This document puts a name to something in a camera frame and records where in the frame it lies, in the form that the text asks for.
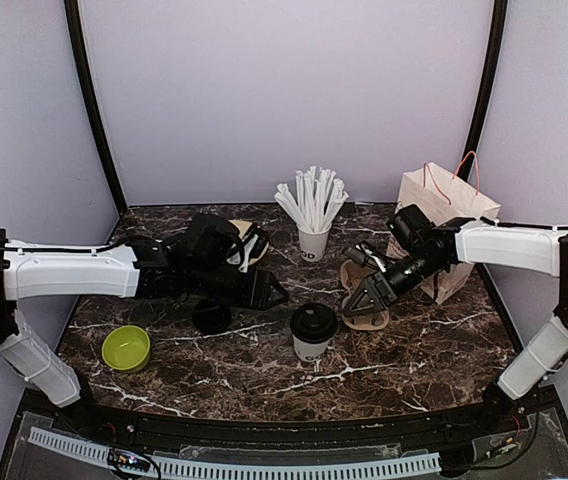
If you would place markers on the black coffee cup lid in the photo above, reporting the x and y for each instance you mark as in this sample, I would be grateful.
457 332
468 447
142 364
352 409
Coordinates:
314 323

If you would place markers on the black left frame post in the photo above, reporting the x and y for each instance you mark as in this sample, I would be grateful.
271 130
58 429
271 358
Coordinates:
90 100

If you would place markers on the paper wrapped straw far right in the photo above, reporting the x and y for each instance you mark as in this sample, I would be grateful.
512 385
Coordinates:
337 197

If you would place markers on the green plastic bowl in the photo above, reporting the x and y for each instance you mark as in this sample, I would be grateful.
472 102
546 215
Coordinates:
126 349

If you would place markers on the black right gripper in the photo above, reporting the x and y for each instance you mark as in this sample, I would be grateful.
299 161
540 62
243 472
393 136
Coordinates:
383 294

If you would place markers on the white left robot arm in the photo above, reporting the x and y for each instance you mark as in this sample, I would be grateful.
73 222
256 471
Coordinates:
136 267

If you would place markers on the cream bear paper bag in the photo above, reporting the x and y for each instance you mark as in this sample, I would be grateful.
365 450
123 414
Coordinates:
442 195

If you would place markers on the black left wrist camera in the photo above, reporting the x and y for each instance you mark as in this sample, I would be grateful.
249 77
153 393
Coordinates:
206 242

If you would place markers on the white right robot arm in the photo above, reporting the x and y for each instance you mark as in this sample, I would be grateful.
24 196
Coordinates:
533 262

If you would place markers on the white paper straw cup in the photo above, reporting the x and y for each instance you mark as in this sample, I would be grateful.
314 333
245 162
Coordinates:
313 245

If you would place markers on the brown pulp cup carrier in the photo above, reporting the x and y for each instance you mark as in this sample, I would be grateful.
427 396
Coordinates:
351 275

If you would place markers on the white perforated cable rail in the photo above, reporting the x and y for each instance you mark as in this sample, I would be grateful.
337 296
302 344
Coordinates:
210 463

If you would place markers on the white paper coffee cup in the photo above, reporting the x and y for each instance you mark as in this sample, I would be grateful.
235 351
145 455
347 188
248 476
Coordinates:
309 349

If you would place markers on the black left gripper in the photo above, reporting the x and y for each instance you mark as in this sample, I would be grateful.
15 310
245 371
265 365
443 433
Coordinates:
257 294

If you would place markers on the black corner frame post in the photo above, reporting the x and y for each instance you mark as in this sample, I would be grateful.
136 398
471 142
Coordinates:
493 49

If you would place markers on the beige bear plate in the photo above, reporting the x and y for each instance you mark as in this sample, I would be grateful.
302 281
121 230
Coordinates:
255 241

